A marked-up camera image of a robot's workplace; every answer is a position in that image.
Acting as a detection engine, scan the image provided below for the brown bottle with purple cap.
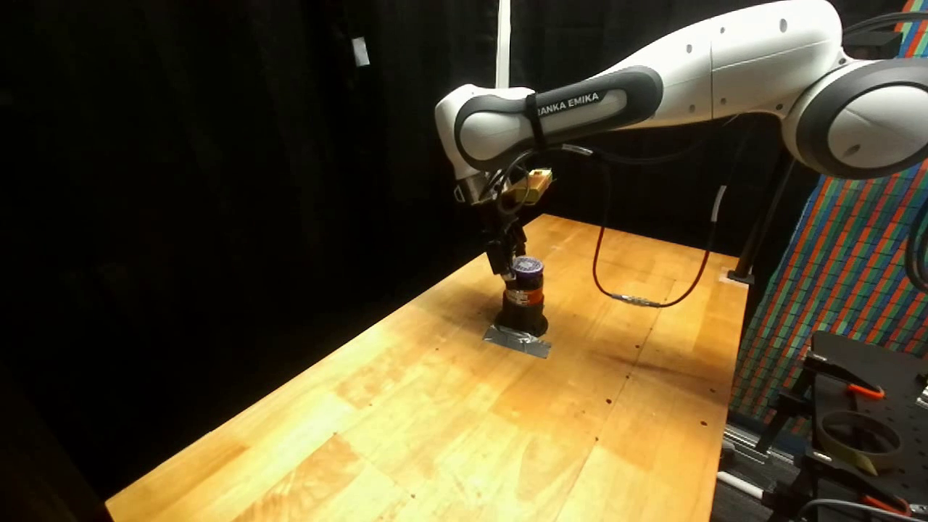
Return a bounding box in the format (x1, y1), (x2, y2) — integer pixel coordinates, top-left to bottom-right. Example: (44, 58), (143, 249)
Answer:
(505, 255), (546, 311)

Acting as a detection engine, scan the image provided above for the black rubber bung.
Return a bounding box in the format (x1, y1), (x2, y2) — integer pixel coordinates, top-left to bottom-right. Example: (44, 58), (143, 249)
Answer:
(495, 296), (550, 339)

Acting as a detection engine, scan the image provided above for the patch of grey tape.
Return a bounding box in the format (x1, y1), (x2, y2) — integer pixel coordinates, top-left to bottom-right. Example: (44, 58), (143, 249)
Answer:
(483, 324), (552, 360)

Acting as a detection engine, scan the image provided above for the white pole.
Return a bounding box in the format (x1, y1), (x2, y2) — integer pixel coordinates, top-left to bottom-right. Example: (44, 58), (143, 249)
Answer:
(495, 0), (512, 90)

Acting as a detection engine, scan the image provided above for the black curtain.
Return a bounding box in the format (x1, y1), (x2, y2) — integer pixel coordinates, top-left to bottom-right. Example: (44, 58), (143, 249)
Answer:
(0, 0), (820, 508)

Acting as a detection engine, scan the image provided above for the multicoloured patterned panel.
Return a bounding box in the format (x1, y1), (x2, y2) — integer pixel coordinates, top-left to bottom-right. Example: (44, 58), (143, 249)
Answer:
(728, 13), (928, 440)

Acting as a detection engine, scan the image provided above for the roll of tape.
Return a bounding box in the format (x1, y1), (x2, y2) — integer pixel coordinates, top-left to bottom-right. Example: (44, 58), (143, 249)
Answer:
(816, 409), (904, 477)

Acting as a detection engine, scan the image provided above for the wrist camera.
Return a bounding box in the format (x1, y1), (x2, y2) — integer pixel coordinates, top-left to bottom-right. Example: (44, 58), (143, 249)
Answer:
(506, 168), (554, 206)

